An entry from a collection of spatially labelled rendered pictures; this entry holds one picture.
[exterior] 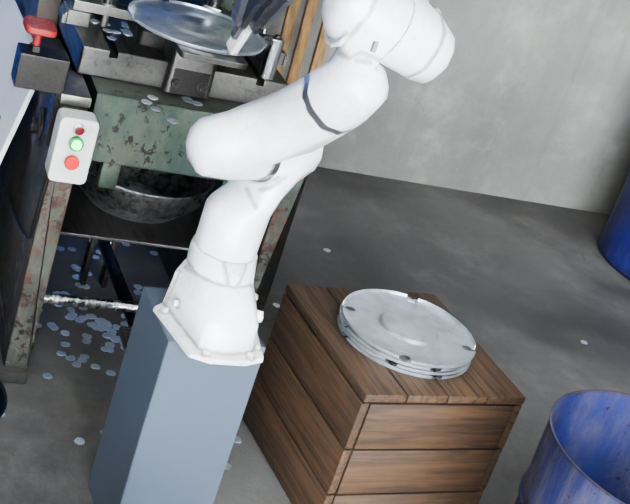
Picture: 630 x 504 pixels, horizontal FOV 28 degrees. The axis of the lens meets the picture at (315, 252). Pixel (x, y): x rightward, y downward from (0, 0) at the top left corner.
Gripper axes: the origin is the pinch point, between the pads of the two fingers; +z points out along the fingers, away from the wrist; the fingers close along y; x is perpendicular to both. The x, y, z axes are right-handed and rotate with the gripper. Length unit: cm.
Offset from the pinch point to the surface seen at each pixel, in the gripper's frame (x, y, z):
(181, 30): 8.8, -6.2, 8.0
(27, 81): 2.2, -36.6, 19.7
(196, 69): 4.1, -1.4, 13.9
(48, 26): 7.6, -34.5, 10.0
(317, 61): 72, 94, 73
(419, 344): -59, 32, 22
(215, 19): 17.9, 7.2, 12.2
